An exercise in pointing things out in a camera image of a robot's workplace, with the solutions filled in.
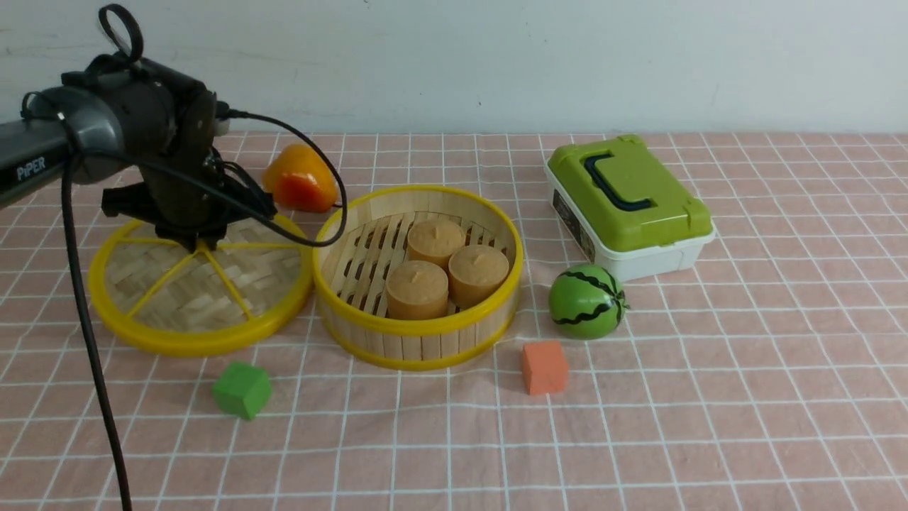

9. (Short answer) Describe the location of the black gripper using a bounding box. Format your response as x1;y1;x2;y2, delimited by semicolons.
101;65;277;252

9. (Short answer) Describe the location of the yellow woven steamer lid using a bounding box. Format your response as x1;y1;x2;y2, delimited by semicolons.
87;220;314;357

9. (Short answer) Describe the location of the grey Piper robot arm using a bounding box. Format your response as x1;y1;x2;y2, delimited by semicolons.
1;60;276;251

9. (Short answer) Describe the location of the yellow bamboo steamer basket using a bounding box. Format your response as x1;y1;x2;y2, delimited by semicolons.
312;185;524;371

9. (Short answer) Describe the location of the orange toy bell pepper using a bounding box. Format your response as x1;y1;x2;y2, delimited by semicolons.
262;143;338;214

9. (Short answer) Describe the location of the green foam cube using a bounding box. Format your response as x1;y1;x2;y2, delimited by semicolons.
211;361;272;421

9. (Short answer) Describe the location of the brown steamed bun back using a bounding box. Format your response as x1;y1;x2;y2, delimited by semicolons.
406;218;466;270

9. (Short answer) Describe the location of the brown steamed bun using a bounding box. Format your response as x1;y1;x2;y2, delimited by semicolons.
384;260;450;320
406;218;466;270
448;245;510;309

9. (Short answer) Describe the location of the brown steamed bun front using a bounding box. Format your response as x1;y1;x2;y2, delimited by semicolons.
384;260;450;320

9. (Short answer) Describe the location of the brown steamed bun right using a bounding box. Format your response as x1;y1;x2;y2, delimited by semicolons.
448;245;510;309

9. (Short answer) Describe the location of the orange foam cube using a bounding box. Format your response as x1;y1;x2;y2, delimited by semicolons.
521;340;570;395

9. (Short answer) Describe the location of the green toy watermelon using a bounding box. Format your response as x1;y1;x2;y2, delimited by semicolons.
548;264;629;341

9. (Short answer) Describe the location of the green and white lidded box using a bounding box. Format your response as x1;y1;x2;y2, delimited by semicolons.
546;135;716;282

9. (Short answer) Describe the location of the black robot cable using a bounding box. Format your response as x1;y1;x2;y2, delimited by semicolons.
20;4;349;511

